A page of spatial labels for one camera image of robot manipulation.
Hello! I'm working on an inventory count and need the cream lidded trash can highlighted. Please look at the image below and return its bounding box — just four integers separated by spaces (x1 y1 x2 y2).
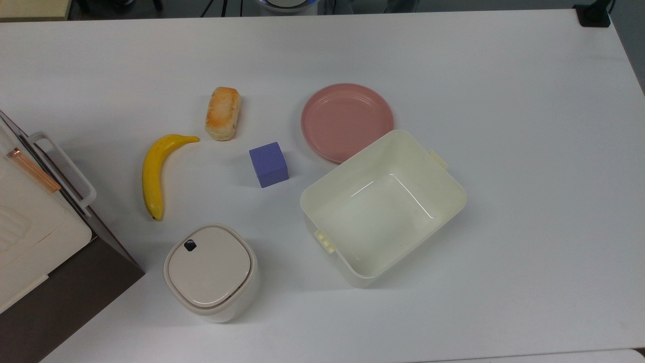
163 223 259 324

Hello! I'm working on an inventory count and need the purple cube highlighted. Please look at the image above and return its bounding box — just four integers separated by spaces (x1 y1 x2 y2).
249 142 290 189

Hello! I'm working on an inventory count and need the pink plastic plate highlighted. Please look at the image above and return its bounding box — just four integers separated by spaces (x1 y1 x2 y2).
301 83 395 164

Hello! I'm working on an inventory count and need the cream open plastic bin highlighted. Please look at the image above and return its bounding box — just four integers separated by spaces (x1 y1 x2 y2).
300 130 467 289

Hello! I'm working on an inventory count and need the toy bread loaf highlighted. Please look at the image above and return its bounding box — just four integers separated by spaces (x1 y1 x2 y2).
205 87 242 142

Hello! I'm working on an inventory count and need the yellow toy banana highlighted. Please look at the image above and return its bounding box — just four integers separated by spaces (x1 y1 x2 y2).
142 134 201 221

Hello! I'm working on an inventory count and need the dark brown wooden cabinet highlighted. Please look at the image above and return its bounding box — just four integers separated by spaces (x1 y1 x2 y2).
0 110 146 363

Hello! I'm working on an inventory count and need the cream toy microwave box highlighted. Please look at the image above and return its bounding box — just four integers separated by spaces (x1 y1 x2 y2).
0 118 93 313

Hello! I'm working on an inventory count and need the beige background board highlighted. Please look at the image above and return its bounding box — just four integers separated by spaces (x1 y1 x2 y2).
0 0 71 22

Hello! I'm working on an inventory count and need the white cabinet drawer handle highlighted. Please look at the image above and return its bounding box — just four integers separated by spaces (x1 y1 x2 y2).
28 132 97 217

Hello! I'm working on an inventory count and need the black table corner mount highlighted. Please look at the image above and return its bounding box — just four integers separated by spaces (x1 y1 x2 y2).
573 4 611 28

